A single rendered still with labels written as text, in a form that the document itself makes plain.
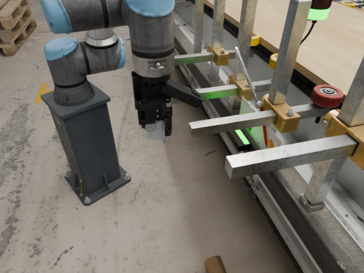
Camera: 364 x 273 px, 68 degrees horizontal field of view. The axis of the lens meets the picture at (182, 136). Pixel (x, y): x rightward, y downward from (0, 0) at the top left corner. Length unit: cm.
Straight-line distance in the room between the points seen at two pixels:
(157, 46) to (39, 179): 154
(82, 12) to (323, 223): 73
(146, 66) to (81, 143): 95
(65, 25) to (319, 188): 67
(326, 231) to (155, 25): 61
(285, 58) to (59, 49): 91
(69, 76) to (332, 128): 107
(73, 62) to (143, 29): 80
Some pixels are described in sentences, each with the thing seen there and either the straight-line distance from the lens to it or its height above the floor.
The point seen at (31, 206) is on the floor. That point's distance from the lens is 183.
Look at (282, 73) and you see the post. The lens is 79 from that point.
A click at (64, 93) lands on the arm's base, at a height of 66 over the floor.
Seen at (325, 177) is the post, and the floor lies 82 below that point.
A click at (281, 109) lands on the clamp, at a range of 82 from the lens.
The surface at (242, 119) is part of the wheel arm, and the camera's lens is 76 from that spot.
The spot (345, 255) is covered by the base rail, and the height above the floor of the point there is 70.
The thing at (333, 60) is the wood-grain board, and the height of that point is 90.
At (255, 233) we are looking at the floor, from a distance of 156.
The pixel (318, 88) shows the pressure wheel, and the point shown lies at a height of 91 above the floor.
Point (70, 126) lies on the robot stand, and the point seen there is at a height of 52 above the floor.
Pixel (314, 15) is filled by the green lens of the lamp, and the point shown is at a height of 111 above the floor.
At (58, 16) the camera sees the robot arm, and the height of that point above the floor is 114.
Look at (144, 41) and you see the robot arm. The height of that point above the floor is 111.
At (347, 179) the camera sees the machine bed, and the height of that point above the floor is 66.
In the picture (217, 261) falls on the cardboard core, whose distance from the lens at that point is 136.
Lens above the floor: 129
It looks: 39 degrees down
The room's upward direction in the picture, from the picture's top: straight up
